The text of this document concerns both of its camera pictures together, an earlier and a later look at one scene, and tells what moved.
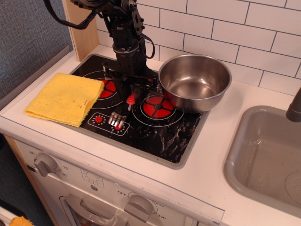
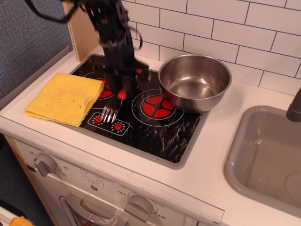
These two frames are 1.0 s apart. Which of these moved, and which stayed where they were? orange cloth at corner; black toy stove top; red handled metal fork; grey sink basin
Moved: red handled metal fork
Stayed: black toy stove top; grey sink basin; orange cloth at corner
